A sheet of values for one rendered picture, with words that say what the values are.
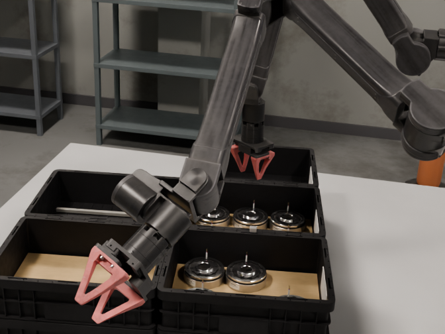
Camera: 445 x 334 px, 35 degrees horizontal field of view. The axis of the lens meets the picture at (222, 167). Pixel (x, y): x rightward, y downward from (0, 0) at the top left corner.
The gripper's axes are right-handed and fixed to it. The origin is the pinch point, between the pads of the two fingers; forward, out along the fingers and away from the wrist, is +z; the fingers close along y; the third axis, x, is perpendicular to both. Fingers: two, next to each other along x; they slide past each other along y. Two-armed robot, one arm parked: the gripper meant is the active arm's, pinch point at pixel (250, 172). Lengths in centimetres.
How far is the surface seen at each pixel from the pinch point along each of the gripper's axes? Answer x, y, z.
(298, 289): -2.4, 21.8, 23.9
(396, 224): 67, 1, 37
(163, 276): -33.8, 7.7, 14.7
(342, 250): 39, 1, 37
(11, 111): 69, -316, 84
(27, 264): -51, -28, 22
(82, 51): 138, -339, 57
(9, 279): -64, -10, 13
